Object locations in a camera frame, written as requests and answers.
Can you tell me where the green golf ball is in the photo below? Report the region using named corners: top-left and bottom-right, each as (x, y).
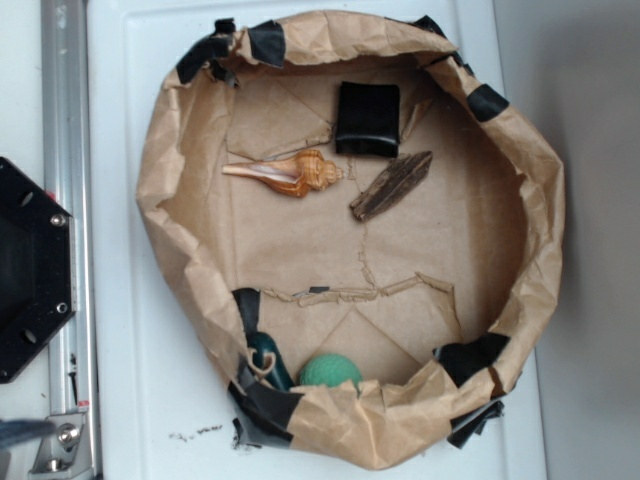
top-left (299, 354), bottom-right (363, 388)

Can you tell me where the dark wood bark piece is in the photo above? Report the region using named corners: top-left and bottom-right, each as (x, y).
top-left (350, 151), bottom-right (433, 222)

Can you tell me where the metal corner bracket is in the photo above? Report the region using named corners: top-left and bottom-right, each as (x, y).
top-left (28, 413), bottom-right (91, 479)

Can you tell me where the black rectangular box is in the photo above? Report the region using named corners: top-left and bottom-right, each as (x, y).
top-left (335, 82), bottom-right (400, 158)

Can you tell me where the brown paper bag basin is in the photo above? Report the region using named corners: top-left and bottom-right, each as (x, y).
top-left (136, 11), bottom-right (565, 470)

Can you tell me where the orange spiral seashell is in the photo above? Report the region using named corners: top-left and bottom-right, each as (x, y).
top-left (222, 149), bottom-right (344, 198)

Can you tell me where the aluminium extrusion rail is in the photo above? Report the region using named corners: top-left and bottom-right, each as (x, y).
top-left (41, 1), bottom-right (103, 479)

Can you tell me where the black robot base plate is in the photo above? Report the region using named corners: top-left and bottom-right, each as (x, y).
top-left (1, 157), bottom-right (75, 384)

